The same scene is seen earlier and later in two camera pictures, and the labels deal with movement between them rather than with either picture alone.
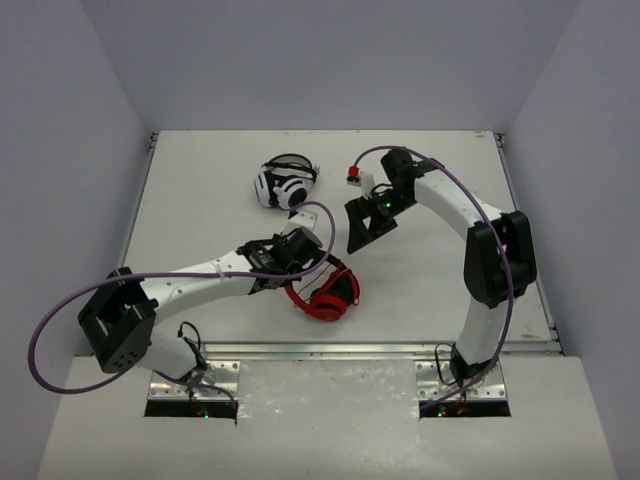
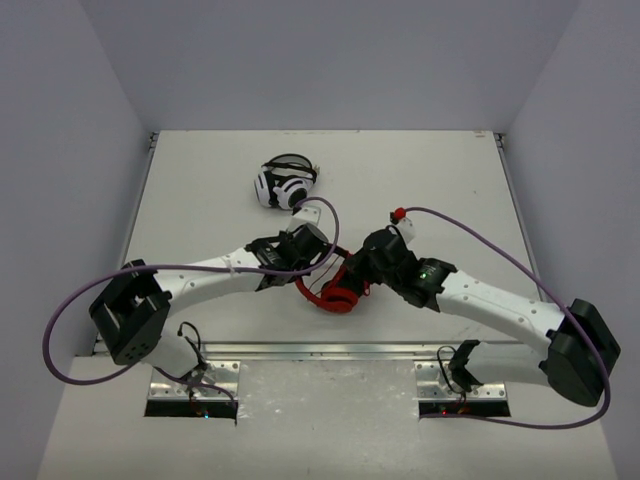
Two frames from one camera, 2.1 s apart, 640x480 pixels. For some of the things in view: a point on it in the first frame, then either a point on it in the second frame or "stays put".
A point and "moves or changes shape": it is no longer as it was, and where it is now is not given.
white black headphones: [284, 179] stays put
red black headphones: [330, 302] moves or changes shape
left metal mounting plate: [211, 380] stays put
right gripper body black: [390, 200] to [365, 269]
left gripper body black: [327, 260] stays put
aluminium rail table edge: [362, 349] stays put
